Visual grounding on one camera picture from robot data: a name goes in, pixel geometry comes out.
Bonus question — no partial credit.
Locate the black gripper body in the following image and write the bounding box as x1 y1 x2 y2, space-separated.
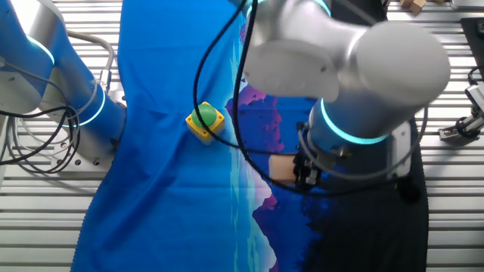
297 145 342 179

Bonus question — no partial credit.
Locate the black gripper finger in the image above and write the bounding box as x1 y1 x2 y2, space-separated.
293 168 323 189
293 153 315 172

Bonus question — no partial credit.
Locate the small wooden block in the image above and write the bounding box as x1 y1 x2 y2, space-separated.
268 153 298 184

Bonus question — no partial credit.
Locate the spare wooden block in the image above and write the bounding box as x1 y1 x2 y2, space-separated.
409 0 428 17

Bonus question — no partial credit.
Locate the yellow box green button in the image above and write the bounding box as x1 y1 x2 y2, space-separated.
185 100 226 147

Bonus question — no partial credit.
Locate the blue black printed cloth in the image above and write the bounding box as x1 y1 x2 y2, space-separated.
70 0 430 272

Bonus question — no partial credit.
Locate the black flat pad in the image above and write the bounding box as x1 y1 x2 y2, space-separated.
459 16 484 72

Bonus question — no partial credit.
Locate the wrist camera mounting bracket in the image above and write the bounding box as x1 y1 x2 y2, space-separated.
386 119 414 179

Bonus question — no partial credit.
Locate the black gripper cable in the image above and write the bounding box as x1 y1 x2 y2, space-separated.
191 0 300 156
231 0 405 198

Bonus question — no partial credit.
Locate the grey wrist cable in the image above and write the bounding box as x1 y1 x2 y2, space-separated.
296 106 430 181

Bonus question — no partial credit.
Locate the small silver camera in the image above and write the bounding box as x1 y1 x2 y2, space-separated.
437 66 484 144

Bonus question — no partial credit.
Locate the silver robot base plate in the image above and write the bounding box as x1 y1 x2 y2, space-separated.
48 124 128 175

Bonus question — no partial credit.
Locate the thick grey base cable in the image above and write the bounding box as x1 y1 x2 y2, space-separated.
66 29 116 96

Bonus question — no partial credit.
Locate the black base cable bundle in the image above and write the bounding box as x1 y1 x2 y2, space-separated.
0 60 82 175

